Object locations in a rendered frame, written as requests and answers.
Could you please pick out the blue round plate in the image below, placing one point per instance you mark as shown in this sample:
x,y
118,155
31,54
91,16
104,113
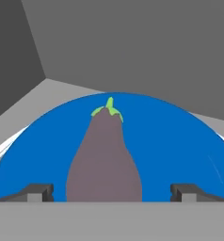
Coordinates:
x,y
173,141

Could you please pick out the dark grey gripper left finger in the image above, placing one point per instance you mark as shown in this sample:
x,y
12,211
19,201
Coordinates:
x,y
38,192

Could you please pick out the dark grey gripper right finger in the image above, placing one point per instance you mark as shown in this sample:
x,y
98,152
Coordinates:
x,y
186,192

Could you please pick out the purple eggplant with green stem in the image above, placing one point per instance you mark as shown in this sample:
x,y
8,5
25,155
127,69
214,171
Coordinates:
x,y
104,163

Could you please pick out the grey microwave oven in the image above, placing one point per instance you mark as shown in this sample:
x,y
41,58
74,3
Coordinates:
x,y
126,44

